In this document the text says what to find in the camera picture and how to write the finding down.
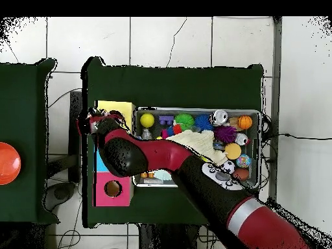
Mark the dark green table cloth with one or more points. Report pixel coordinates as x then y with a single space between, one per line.
168 85
23 103

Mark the cream knitted cloth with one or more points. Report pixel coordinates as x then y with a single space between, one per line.
199 140

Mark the silver mesh bin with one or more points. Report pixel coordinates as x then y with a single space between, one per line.
249 129

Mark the green spiky ball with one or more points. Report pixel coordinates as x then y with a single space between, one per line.
184 120

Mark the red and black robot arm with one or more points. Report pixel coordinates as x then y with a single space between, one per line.
168 153

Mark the purple spiky toy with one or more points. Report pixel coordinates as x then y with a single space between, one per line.
224 133

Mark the orange bowl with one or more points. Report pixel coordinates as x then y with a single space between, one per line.
7 163

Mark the blue spiky ball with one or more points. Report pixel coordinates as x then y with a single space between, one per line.
204 122

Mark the purple toy block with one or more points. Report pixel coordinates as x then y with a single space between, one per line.
166 119

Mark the wooden box with three holes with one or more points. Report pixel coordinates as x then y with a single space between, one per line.
122 189

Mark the orange basketball toy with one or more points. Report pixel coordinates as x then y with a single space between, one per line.
245 122

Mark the yellow ball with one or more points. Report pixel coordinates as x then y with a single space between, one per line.
147 120

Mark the peach foam ball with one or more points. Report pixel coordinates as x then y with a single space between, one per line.
232 151

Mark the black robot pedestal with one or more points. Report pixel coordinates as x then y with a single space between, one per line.
155 238

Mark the globe print ball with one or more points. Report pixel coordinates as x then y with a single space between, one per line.
243 160

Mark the white colourful patterned cloth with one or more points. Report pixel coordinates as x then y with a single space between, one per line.
99 112

